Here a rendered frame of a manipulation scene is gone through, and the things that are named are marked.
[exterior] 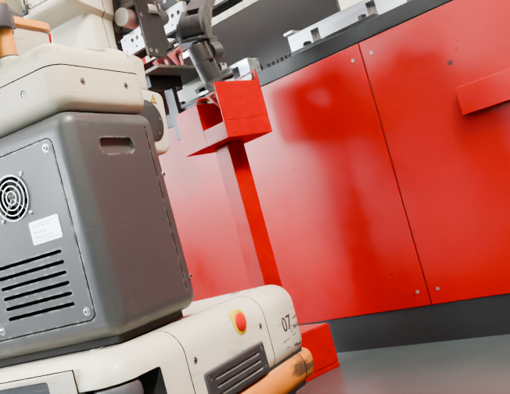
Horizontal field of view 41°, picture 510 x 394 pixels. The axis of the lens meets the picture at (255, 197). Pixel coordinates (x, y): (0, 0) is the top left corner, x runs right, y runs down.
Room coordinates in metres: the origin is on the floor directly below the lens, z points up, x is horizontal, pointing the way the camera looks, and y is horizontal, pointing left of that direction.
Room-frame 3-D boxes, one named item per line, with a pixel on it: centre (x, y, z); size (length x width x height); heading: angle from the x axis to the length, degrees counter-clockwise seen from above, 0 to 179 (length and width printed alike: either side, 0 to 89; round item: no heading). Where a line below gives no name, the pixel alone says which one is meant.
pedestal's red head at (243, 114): (1.89, 0.03, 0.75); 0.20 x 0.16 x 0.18; 42
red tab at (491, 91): (1.64, -0.61, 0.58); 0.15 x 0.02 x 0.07; 50
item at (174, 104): (2.27, 0.20, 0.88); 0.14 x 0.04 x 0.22; 140
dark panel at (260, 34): (2.96, -0.06, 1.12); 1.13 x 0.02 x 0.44; 50
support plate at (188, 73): (2.30, 0.18, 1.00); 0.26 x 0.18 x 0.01; 140
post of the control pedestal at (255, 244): (1.89, 0.03, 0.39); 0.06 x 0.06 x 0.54; 42
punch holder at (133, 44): (2.56, 0.26, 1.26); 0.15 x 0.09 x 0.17; 50
